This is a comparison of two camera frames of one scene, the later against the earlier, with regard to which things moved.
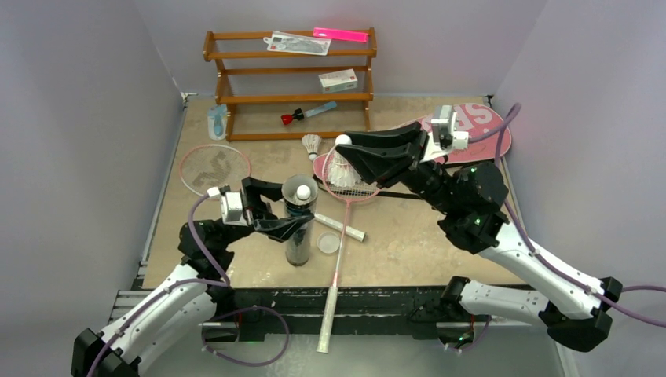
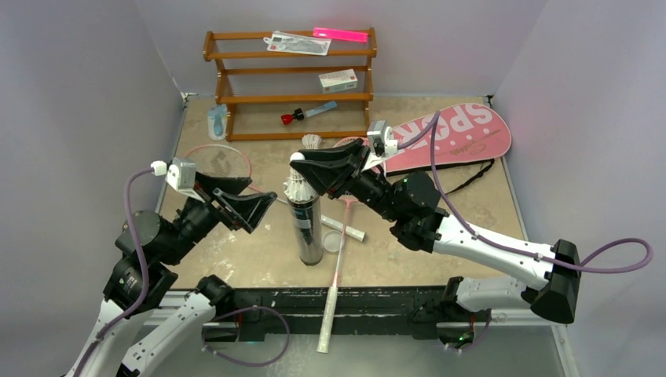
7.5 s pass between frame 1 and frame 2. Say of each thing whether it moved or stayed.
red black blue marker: stayed
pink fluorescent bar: stayed
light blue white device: stayed
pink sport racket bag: stayed
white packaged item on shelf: stayed
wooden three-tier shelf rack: stayed
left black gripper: moved
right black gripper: moved
